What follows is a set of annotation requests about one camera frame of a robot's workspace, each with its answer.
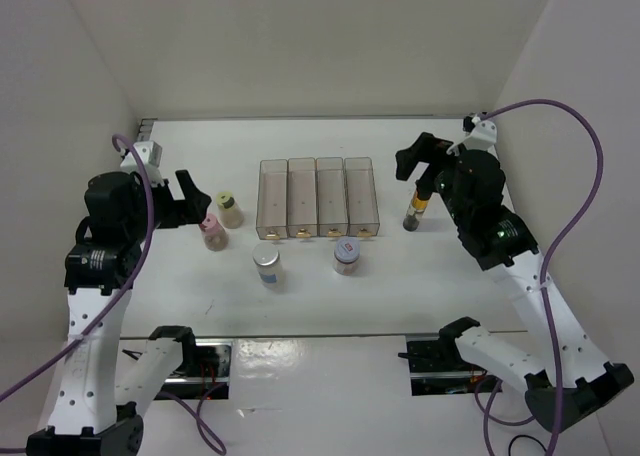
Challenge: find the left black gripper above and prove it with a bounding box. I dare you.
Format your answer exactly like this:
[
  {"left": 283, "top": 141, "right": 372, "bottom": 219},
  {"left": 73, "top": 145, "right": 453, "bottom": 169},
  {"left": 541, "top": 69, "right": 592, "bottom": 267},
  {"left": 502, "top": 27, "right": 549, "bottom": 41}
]
[{"left": 126, "top": 169, "right": 211, "bottom": 241}]

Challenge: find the tall black cap bottle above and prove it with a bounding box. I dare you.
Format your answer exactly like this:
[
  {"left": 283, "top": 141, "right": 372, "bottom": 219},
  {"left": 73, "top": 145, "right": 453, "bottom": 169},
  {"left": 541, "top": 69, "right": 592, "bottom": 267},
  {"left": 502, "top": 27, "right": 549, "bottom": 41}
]
[{"left": 403, "top": 188, "right": 433, "bottom": 232}]

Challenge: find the yellow cap spice bottle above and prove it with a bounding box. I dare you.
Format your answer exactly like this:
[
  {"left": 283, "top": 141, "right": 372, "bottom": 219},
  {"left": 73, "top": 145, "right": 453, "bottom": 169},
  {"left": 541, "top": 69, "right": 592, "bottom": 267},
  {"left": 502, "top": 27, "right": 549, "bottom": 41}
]
[{"left": 215, "top": 191, "right": 244, "bottom": 229}]

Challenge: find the pink cap spice bottle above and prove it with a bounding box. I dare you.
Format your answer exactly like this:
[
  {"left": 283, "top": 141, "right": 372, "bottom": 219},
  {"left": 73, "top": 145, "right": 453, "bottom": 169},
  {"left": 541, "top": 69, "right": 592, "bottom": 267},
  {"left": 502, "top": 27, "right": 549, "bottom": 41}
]
[{"left": 199, "top": 213, "right": 228, "bottom": 251}]

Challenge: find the silver lid blue label jar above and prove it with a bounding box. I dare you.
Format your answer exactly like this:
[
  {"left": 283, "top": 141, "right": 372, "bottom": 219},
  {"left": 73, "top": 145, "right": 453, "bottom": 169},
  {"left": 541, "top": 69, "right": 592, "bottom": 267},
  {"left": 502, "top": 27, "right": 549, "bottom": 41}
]
[{"left": 252, "top": 242, "right": 285, "bottom": 292}]

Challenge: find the red label spice jar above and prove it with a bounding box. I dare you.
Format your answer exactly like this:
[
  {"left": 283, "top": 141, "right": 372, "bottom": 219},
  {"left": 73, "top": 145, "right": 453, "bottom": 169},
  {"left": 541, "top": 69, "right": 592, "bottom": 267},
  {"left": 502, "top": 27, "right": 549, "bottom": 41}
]
[{"left": 333, "top": 236, "right": 361, "bottom": 276}]

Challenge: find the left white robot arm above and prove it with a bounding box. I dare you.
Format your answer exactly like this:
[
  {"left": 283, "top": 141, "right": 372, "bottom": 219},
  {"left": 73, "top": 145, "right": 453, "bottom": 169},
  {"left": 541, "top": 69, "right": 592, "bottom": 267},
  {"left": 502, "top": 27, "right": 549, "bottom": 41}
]
[{"left": 26, "top": 170, "right": 211, "bottom": 455}]

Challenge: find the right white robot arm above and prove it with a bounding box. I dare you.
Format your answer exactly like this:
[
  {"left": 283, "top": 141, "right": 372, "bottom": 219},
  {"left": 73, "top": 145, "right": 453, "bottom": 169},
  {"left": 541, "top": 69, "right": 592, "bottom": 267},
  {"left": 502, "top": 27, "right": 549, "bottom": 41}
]
[{"left": 395, "top": 133, "right": 634, "bottom": 431}]

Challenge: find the clear organizer bin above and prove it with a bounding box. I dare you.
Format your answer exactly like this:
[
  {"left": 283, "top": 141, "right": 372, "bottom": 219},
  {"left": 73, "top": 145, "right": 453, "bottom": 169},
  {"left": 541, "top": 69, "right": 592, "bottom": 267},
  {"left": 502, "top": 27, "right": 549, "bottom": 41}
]
[
  {"left": 316, "top": 157, "right": 349, "bottom": 238},
  {"left": 287, "top": 158, "right": 318, "bottom": 239},
  {"left": 344, "top": 157, "right": 380, "bottom": 239},
  {"left": 256, "top": 159, "right": 288, "bottom": 241}
]

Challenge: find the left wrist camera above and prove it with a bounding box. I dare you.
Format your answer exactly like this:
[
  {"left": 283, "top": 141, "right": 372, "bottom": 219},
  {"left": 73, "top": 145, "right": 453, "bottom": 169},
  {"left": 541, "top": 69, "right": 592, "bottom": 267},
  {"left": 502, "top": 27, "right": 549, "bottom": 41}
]
[{"left": 120, "top": 141, "right": 164, "bottom": 187}]

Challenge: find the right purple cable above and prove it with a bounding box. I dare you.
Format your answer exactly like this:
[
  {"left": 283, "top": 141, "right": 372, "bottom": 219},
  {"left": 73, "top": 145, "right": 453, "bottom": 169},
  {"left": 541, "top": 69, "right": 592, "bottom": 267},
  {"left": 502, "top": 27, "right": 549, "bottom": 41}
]
[{"left": 473, "top": 98, "right": 605, "bottom": 456}]

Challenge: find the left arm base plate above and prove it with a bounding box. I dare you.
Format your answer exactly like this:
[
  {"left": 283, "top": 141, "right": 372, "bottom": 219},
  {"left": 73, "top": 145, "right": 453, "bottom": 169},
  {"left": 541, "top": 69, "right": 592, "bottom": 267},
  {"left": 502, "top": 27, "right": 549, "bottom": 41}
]
[{"left": 115, "top": 336, "right": 233, "bottom": 405}]

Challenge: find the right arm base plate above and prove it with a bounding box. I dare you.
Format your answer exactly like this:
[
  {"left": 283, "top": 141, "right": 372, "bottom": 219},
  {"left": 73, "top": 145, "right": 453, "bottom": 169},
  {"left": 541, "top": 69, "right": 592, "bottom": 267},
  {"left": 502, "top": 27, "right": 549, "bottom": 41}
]
[{"left": 398, "top": 335, "right": 488, "bottom": 396}]

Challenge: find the black cable loop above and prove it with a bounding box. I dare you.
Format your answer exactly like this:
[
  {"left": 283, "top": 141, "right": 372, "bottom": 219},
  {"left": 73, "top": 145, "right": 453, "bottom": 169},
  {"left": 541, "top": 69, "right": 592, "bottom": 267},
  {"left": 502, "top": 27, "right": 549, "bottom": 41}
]
[{"left": 509, "top": 433, "right": 549, "bottom": 456}]

